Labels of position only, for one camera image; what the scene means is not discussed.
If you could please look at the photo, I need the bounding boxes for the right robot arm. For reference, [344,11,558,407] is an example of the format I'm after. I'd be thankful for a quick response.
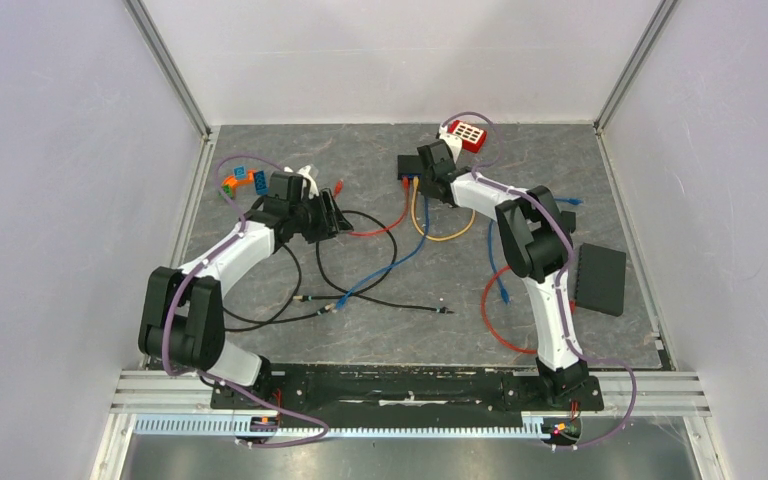
[417,139,589,408]

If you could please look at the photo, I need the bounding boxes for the long black cable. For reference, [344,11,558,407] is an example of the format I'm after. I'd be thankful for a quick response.
[293,210,456,315]

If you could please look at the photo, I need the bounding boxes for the yellow ethernet cable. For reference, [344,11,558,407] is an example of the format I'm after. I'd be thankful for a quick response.
[410,177,478,242]

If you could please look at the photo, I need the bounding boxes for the black network switch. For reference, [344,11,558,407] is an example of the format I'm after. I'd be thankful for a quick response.
[396,155,423,181]

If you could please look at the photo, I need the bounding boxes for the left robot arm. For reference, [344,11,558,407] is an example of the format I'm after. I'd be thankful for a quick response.
[137,165,353,408]

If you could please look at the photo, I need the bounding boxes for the colourful toy block chain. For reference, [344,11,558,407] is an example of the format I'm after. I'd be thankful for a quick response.
[218,164,271,201]

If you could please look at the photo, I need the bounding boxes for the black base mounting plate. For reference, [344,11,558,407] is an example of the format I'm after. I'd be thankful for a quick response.
[210,360,605,431]

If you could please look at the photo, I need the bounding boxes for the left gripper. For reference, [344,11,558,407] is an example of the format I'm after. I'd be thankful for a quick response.
[289,188,353,245]

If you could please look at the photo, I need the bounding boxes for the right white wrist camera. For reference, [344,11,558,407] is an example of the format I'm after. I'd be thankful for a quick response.
[437,132,463,162]

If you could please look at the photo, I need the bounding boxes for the red keypad box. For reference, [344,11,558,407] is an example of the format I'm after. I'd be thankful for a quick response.
[447,120,487,154]

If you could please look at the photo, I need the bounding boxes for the black flat plate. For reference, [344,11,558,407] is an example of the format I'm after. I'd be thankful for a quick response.
[575,243,627,317]

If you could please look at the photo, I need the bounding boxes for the red ethernet cable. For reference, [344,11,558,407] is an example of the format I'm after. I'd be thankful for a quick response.
[332,178,413,238]
[480,266,577,356]

